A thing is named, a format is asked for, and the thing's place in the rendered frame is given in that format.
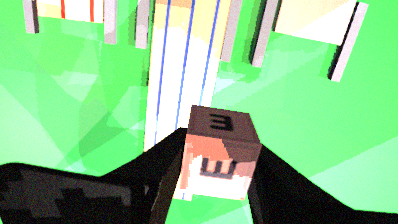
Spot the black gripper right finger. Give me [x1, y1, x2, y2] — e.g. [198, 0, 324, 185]
[247, 143, 398, 224]

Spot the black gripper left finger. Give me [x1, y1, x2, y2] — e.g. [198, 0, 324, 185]
[0, 127, 187, 224]

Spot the brown and orange cube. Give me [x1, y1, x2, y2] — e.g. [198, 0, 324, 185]
[178, 104, 262, 200]

